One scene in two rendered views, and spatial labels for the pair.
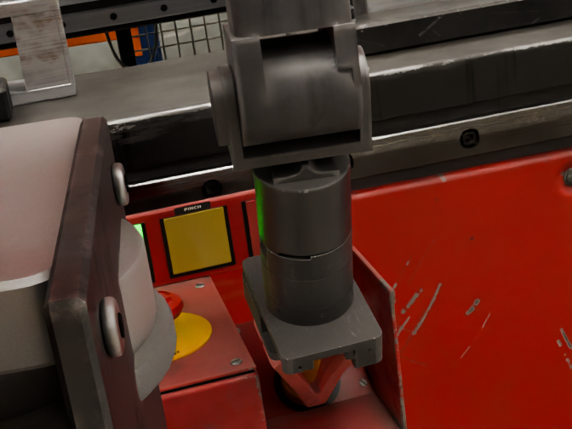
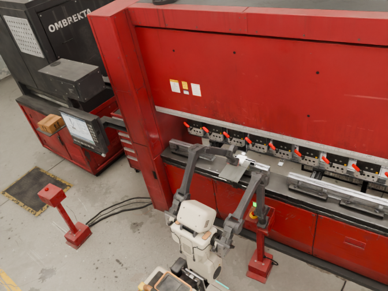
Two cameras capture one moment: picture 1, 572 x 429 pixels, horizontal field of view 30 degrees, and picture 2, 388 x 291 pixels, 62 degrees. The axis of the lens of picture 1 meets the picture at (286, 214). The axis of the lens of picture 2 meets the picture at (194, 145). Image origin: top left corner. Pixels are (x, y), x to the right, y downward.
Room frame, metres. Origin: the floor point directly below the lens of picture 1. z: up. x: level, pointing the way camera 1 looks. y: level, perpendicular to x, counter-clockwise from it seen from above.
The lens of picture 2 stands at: (-0.73, -0.90, 2.98)
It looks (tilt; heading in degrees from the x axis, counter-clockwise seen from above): 39 degrees down; 49
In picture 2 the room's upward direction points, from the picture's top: 11 degrees counter-clockwise
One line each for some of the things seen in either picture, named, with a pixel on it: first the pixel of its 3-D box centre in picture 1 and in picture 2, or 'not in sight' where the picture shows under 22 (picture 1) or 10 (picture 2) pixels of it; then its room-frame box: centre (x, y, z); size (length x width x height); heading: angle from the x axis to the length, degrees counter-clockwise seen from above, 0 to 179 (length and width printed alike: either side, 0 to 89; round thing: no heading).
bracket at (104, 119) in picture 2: not in sight; (111, 128); (0.47, 1.66, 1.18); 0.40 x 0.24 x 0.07; 100
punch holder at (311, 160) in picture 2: not in sight; (309, 153); (1.07, -0.14, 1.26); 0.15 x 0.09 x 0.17; 100
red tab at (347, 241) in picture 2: not in sight; (354, 243); (1.00, -0.61, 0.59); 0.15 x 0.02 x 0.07; 100
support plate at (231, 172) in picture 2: not in sight; (234, 169); (0.83, 0.40, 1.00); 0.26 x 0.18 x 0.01; 10
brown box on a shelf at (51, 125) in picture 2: not in sight; (49, 123); (0.23, 2.60, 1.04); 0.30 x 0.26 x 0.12; 95
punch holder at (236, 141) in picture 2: not in sight; (237, 135); (0.96, 0.45, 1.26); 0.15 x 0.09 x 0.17; 100
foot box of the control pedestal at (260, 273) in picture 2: not in sight; (260, 265); (0.64, 0.05, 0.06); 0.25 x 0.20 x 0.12; 12
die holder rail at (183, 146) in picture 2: not in sight; (191, 149); (0.87, 0.97, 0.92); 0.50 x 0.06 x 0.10; 100
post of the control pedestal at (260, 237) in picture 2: not in sight; (260, 243); (0.67, 0.05, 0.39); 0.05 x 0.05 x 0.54; 12
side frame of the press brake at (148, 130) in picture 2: not in sight; (163, 112); (0.97, 1.42, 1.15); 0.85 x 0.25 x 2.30; 10
